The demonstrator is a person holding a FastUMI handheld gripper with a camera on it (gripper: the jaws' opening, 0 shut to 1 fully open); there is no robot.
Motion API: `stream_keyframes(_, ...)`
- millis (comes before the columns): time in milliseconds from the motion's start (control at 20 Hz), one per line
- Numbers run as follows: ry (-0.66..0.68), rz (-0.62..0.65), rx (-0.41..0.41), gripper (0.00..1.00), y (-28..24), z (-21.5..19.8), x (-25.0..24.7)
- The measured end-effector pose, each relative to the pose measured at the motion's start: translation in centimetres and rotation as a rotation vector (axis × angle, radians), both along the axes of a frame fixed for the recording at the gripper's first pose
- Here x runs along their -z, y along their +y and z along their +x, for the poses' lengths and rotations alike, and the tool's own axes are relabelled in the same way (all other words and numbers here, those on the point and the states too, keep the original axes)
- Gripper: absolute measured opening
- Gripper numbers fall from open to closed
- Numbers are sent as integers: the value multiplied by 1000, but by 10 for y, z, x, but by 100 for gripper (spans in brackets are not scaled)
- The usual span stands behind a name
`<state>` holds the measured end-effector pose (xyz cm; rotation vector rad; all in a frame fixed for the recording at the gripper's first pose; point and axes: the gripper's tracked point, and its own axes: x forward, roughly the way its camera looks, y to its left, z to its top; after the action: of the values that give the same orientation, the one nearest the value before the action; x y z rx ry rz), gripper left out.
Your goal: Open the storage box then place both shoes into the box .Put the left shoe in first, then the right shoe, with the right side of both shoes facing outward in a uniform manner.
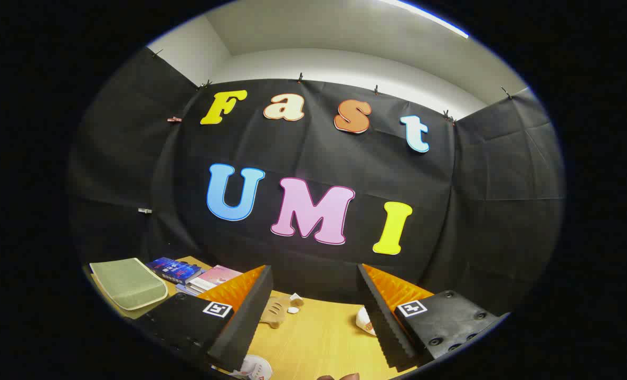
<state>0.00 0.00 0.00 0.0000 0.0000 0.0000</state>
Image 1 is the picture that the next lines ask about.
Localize white canvas shoe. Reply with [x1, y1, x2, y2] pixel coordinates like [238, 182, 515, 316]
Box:
[233, 355, 273, 379]

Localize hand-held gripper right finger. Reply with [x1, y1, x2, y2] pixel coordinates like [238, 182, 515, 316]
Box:
[357, 263, 510, 371]

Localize brown plush toy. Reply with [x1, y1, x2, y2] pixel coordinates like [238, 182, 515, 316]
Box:
[260, 296, 305, 329]

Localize pink cover book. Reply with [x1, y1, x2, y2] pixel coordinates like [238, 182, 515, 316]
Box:
[189, 265, 243, 292]

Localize black backdrop cloth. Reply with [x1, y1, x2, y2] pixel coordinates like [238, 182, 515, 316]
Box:
[68, 46, 566, 317]

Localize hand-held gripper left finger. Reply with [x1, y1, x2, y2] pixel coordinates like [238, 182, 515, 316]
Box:
[134, 265, 274, 373]

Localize dark blue book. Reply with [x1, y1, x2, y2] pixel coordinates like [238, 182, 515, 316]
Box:
[146, 257, 204, 286]

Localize pale green fabric storage box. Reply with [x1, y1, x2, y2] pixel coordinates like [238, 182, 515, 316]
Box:
[89, 258, 169, 311]

